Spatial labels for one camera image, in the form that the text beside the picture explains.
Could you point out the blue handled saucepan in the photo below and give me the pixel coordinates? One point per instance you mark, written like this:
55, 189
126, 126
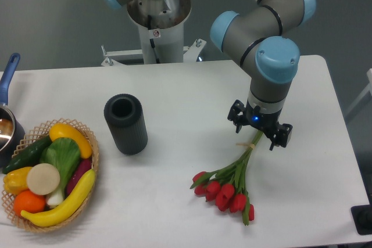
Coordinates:
11, 130

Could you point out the black device at table edge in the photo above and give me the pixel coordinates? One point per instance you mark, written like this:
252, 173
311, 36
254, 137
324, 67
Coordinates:
362, 219

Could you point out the beige round disc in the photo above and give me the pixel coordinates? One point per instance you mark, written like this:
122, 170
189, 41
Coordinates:
43, 179

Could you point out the yellow squash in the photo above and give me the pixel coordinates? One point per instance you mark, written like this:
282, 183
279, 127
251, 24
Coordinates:
62, 130

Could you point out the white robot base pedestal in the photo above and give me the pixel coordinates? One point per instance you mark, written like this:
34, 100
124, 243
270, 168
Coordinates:
160, 26

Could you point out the green cucumber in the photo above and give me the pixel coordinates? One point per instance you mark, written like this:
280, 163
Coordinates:
29, 156

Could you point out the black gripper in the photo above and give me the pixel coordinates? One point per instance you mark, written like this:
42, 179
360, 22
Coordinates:
279, 134

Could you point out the orange fruit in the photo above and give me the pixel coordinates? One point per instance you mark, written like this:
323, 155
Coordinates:
28, 201

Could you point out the yellow banana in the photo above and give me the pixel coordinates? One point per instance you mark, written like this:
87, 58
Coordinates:
68, 207

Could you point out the white frame at right edge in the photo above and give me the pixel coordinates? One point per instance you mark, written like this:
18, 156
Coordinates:
360, 101

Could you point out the yellow bell pepper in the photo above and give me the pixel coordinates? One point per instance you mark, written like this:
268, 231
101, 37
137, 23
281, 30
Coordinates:
15, 181

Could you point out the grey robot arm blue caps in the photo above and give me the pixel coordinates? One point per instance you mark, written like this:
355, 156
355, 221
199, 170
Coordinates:
254, 42

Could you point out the dark grey ribbed vase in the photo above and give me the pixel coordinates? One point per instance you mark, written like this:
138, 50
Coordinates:
125, 118

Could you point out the red tulip bouquet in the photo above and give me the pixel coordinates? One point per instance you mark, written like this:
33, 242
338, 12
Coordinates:
226, 187

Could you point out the purple sweet potato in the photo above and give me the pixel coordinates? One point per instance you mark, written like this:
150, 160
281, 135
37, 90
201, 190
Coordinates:
81, 169

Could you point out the green bok choy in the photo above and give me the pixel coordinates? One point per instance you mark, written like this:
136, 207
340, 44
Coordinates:
64, 154

